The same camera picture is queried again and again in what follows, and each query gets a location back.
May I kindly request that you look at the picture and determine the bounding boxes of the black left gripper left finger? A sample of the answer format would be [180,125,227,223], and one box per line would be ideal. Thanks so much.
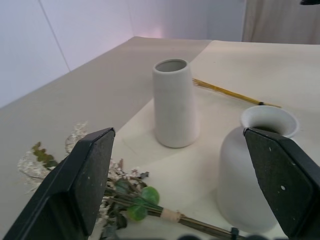
[2,127,116,240]

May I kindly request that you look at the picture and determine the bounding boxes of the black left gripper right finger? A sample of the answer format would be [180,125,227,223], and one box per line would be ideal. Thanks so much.
[243,127,320,238]

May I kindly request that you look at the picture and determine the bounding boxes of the white flared-neck vase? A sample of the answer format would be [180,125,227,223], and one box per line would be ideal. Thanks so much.
[216,105,300,234]

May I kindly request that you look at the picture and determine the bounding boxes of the tall white tapered vase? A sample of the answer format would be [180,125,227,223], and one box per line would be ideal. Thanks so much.
[152,59,201,148]

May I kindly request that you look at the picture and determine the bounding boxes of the dried flower bouquet green leaves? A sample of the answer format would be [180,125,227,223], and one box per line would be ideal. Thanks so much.
[16,121,248,240]

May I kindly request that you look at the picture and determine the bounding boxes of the yellow dried stem bundle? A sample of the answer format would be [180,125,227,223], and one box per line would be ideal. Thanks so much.
[191,78,283,109]

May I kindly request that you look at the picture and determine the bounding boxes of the cream table mat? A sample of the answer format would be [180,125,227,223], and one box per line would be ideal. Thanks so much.
[89,39,320,240]

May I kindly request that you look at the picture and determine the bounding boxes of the beige curtain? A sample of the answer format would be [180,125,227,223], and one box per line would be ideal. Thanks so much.
[241,0,320,45]

